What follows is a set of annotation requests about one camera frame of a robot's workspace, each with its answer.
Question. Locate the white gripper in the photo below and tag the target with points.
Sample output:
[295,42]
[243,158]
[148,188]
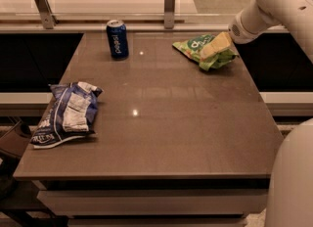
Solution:
[241,32]

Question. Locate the green rice chip bag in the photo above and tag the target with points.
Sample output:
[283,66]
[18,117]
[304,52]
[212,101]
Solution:
[192,50]

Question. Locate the blue chip bag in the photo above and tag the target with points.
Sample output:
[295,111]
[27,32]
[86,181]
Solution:
[71,116]

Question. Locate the blue pepsi can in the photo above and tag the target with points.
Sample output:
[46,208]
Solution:
[117,37]

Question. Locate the white drawer front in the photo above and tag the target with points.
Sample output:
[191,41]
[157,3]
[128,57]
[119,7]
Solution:
[154,202]

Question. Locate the middle metal railing bracket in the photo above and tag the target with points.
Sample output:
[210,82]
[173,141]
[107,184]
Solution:
[169,13]

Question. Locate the metal railing bracket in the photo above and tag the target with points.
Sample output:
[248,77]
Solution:
[45,13]
[169,13]

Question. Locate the left metal railing bracket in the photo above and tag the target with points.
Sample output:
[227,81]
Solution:
[45,13]

